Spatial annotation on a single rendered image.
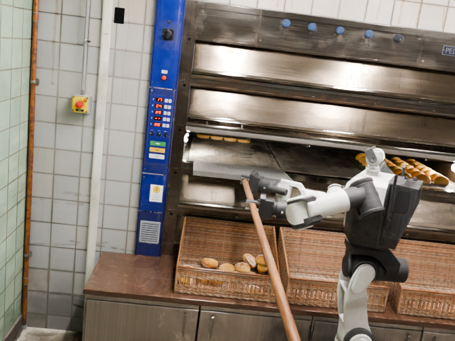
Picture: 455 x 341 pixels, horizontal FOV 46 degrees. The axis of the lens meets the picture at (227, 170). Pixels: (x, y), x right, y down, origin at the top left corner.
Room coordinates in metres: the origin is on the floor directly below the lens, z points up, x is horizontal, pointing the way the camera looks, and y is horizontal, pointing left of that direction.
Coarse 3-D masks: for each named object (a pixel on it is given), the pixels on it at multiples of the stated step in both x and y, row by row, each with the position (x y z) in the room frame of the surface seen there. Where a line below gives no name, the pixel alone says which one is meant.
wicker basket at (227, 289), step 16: (192, 224) 3.05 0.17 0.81; (208, 224) 3.05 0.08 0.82; (224, 224) 3.06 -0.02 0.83; (240, 224) 3.06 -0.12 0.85; (192, 240) 3.02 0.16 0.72; (208, 240) 3.03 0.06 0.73; (224, 240) 3.04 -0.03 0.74; (256, 240) 3.05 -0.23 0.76; (272, 240) 3.03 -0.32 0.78; (192, 256) 2.99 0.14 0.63; (208, 256) 3.00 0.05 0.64; (224, 256) 3.01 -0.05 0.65; (240, 256) 3.01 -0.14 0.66; (256, 256) 3.02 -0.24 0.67; (176, 272) 2.59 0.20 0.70; (208, 272) 2.60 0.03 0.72; (224, 272) 2.60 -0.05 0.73; (256, 272) 2.97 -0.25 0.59; (176, 288) 2.59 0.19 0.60; (192, 288) 2.60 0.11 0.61; (208, 288) 2.60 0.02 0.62; (224, 288) 2.70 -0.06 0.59; (240, 288) 2.72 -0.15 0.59; (256, 288) 2.61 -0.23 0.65; (272, 288) 2.61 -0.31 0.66
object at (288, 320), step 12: (252, 204) 2.27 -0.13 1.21; (252, 216) 2.15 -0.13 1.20; (264, 240) 1.83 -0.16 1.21; (264, 252) 1.73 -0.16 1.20; (276, 276) 1.53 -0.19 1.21; (276, 288) 1.45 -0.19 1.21; (276, 300) 1.40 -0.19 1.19; (288, 312) 1.30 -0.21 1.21; (288, 324) 1.24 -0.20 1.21; (288, 336) 1.19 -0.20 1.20
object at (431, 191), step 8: (184, 160) 3.12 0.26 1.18; (192, 168) 3.08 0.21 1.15; (296, 176) 3.12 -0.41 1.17; (304, 176) 3.12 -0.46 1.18; (312, 176) 3.13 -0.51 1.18; (320, 176) 3.16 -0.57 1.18; (328, 176) 3.19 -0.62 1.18; (328, 184) 3.13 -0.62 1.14; (344, 184) 3.14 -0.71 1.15; (424, 192) 3.17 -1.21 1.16; (432, 192) 3.17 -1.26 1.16; (440, 192) 3.17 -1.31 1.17; (448, 192) 3.18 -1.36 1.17
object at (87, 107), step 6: (72, 96) 2.97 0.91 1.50; (78, 96) 2.97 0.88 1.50; (84, 96) 2.98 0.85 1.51; (90, 96) 3.01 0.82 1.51; (72, 102) 2.97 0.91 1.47; (84, 102) 2.97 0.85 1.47; (90, 102) 3.01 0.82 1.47; (72, 108) 2.97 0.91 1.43; (78, 108) 2.97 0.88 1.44; (84, 108) 2.97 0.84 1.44; (90, 108) 3.02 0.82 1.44
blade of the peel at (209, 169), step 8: (200, 168) 2.95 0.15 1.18; (208, 168) 2.97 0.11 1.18; (216, 168) 3.00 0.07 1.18; (224, 168) 3.03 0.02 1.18; (232, 168) 3.05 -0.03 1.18; (240, 168) 3.08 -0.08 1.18; (248, 168) 3.11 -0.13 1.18; (256, 168) 3.13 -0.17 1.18; (264, 168) 3.16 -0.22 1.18; (208, 176) 2.80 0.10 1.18; (216, 176) 2.80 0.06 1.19; (224, 176) 2.80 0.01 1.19; (232, 176) 2.81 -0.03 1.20; (240, 176) 2.81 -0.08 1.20; (264, 176) 2.96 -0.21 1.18; (272, 176) 2.99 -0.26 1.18; (280, 176) 3.01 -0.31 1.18; (288, 176) 2.98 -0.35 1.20
